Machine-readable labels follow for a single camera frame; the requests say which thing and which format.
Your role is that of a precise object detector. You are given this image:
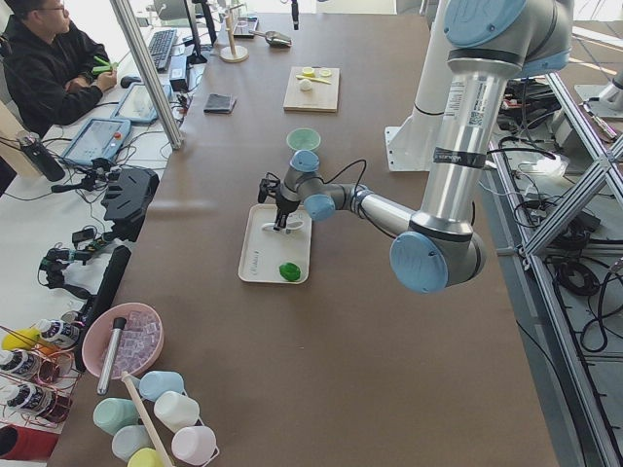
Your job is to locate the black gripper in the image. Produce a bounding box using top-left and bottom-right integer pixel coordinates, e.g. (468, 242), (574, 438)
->
(273, 192), (297, 231)
(290, 0), (299, 30)

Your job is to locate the white ceramic spoon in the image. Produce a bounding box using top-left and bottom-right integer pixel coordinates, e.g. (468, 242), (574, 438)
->
(261, 221), (304, 234)

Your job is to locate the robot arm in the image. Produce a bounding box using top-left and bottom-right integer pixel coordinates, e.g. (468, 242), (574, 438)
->
(258, 1), (573, 293)

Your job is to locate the pale green bowl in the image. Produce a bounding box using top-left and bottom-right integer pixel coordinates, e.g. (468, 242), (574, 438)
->
(286, 127), (321, 152)

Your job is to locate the pink bowl with cubes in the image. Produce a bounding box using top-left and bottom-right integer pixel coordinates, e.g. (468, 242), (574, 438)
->
(82, 303), (165, 379)

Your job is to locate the metal tube in bowl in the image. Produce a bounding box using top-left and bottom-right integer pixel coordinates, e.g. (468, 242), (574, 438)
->
(96, 317), (127, 396)

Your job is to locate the silver metal scoop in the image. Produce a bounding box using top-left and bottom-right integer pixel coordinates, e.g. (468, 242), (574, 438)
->
(251, 30), (292, 49)

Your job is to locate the white rectangular tray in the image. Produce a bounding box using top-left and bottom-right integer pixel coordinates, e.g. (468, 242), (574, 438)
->
(238, 204), (312, 284)

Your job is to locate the green lime toy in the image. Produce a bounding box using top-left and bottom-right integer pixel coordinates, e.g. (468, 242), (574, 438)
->
(278, 262), (302, 282)

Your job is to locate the yellow plastic knife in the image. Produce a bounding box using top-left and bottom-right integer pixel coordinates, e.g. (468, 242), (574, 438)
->
(295, 75), (332, 85)

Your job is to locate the wooden mug tree stand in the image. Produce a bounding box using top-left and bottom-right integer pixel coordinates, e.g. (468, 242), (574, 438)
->
(219, 6), (249, 63)

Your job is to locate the bamboo cutting board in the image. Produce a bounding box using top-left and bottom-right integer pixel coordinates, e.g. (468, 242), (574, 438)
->
(282, 66), (341, 113)

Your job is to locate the black monitor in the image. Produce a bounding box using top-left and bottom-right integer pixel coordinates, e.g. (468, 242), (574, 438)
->
(184, 0), (217, 65)

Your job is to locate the grey folded cloth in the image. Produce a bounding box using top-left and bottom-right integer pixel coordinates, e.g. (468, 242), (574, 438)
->
(203, 93), (237, 114)

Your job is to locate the black keyboard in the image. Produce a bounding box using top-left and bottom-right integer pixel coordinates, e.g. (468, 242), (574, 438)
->
(148, 29), (177, 72)

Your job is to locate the black plastic housing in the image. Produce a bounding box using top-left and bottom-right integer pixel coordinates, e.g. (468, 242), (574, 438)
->
(101, 167), (160, 241)

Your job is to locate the computer mouse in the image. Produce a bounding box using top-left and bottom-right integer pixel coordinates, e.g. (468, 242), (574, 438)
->
(120, 76), (141, 89)

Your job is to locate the blue teach pendant far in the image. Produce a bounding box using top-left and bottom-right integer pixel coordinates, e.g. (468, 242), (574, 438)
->
(111, 82), (158, 125)

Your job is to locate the blue teach pendant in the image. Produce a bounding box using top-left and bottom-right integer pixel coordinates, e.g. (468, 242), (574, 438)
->
(111, 82), (158, 125)
(60, 118), (131, 166)

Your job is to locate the blue teach pendant near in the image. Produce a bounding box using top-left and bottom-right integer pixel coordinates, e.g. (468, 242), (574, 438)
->
(60, 118), (131, 166)

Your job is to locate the light blue cup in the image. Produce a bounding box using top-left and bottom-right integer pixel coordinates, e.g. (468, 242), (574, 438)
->
(139, 371), (185, 402)

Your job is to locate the white cup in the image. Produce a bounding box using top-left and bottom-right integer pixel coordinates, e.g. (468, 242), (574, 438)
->
(154, 391), (201, 433)

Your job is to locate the pink cup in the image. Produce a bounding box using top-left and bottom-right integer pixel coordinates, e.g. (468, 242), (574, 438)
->
(171, 426), (220, 466)

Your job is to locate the black water bottle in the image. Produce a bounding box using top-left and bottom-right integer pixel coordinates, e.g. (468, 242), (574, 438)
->
(17, 130), (65, 182)

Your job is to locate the seated person black hoodie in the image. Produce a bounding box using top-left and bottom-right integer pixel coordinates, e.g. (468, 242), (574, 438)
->
(4, 1), (117, 136)

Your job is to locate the mint green cup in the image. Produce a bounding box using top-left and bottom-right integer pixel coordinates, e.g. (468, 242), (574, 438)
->
(92, 398), (139, 436)

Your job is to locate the grey blue cup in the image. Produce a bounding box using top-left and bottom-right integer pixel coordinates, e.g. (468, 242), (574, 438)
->
(111, 425), (152, 461)

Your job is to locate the wooden cup rack pole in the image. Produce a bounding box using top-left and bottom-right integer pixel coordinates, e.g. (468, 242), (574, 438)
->
(121, 371), (174, 467)

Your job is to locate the yellow cup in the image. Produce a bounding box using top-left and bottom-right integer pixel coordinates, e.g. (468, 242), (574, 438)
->
(127, 448), (164, 467)

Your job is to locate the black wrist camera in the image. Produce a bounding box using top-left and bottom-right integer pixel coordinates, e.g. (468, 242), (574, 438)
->
(257, 172), (281, 203)

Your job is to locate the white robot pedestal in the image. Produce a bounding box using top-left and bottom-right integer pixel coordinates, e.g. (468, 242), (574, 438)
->
(385, 1), (452, 172)

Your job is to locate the aluminium frame post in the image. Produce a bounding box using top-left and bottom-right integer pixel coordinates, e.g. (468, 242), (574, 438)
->
(109, 0), (183, 151)

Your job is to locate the copper wire bottle rack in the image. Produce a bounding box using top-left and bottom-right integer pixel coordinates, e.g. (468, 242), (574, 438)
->
(1, 327), (80, 432)

